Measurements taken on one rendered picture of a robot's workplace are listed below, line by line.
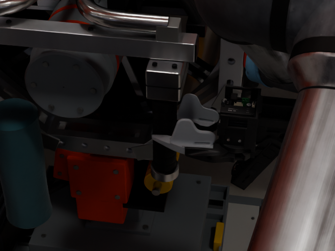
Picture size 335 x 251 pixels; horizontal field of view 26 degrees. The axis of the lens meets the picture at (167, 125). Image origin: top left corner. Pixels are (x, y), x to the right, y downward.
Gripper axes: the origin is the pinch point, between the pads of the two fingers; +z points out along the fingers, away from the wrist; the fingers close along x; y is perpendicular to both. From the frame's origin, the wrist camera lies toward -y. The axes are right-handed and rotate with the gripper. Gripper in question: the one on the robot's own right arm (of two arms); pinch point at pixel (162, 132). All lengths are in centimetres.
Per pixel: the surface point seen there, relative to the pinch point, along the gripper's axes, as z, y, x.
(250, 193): -14, -83, -73
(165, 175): -0.8, -6.8, 2.2
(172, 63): -1.3, 11.9, -0.9
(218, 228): -7, -65, -42
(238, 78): -9.6, -3.9, -20.5
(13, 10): 22.0, 16.6, -3.5
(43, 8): 27.6, 0.5, -31.0
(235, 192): -9, -83, -73
